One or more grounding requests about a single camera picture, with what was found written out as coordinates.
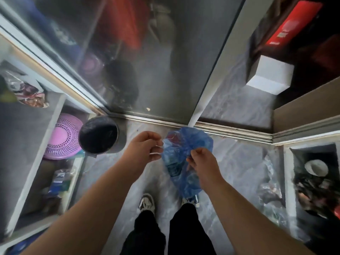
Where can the person's right hand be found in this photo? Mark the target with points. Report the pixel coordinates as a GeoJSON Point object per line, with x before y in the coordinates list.
{"type": "Point", "coordinates": [204, 167]}

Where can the colourful snack packet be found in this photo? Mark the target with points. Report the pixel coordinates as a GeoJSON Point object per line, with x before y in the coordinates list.
{"type": "Point", "coordinates": [25, 91]}

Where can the clear plastic bag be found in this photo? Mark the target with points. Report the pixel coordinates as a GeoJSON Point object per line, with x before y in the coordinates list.
{"type": "Point", "coordinates": [271, 188]}

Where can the person's right shoe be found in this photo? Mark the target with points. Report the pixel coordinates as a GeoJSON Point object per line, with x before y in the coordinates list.
{"type": "Point", "coordinates": [191, 200]}

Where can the person's left thumb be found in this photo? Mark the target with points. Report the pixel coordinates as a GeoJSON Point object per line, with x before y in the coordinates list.
{"type": "Point", "coordinates": [150, 134]}

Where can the person's right leg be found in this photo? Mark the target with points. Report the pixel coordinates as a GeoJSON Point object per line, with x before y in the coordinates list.
{"type": "Point", "coordinates": [190, 231]}

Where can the blue plastic bag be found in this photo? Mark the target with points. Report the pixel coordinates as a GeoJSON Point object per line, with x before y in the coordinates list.
{"type": "Point", "coordinates": [183, 161]}

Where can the pink perforated plastic basket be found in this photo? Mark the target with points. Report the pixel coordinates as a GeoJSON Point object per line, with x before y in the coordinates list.
{"type": "Point", "coordinates": [63, 136]}

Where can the person's right fingers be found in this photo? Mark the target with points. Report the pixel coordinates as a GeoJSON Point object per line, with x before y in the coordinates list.
{"type": "Point", "coordinates": [193, 159]}

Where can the person's right forearm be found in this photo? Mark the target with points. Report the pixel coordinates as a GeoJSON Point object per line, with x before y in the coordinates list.
{"type": "Point", "coordinates": [249, 220]}

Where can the person's left shoe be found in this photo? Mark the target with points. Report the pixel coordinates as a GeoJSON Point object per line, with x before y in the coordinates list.
{"type": "Point", "coordinates": [146, 203]}

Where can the red box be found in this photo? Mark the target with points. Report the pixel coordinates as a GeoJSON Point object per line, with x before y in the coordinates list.
{"type": "Point", "coordinates": [293, 22]}

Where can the black round trash bin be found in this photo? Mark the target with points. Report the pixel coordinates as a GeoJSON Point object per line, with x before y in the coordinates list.
{"type": "Point", "coordinates": [99, 135]}

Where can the person's left hand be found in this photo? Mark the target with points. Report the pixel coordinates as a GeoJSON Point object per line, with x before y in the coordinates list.
{"type": "Point", "coordinates": [140, 151]}

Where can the person's left forearm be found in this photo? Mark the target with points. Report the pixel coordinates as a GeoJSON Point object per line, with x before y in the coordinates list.
{"type": "Point", "coordinates": [87, 209]}

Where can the glass sliding door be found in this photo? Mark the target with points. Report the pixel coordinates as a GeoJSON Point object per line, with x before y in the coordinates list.
{"type": "Point", "coordinates": [138, 55]}

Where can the blue packet on shelf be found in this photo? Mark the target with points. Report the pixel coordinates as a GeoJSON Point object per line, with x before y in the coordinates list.
{"type": "Point", "coordinates": [59, 181]}

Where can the white round bowl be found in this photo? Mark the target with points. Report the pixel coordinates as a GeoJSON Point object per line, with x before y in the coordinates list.
{"type": "Point", "coordinates": [316, 168]}

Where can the white foam block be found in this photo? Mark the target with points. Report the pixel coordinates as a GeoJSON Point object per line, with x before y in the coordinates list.
{"type": "Point", "coordinates": [269, 75]}

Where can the person's shoe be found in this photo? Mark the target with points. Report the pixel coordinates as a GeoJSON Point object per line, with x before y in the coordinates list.
{"type": "Point", "coordinates": [191, 200]}
{"type": "Point", "coordinates": [146, 203]}

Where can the person's leg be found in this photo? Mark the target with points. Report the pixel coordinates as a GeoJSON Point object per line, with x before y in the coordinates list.
{"type": "Point", "coordinates": [190, 231]}
{"type": "Point", "coordinates": [144, 233]}

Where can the white shelf unit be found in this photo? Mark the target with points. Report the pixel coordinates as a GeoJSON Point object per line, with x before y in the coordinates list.
{"type": "Point", "coordinates": [34, 161]}

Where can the person's left leg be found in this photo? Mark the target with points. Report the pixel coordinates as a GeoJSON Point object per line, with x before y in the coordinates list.
{"type": "Point", "coordinates": [144, 233]}

